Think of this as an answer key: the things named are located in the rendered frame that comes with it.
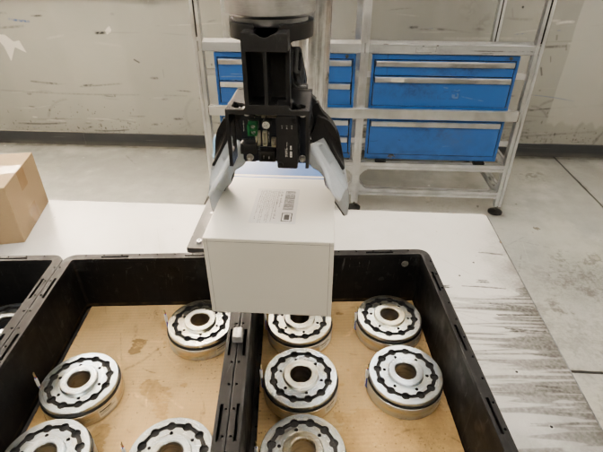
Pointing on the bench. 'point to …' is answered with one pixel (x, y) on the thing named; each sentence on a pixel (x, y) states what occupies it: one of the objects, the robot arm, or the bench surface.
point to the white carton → (272, 242)
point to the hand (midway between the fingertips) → (280, 209)
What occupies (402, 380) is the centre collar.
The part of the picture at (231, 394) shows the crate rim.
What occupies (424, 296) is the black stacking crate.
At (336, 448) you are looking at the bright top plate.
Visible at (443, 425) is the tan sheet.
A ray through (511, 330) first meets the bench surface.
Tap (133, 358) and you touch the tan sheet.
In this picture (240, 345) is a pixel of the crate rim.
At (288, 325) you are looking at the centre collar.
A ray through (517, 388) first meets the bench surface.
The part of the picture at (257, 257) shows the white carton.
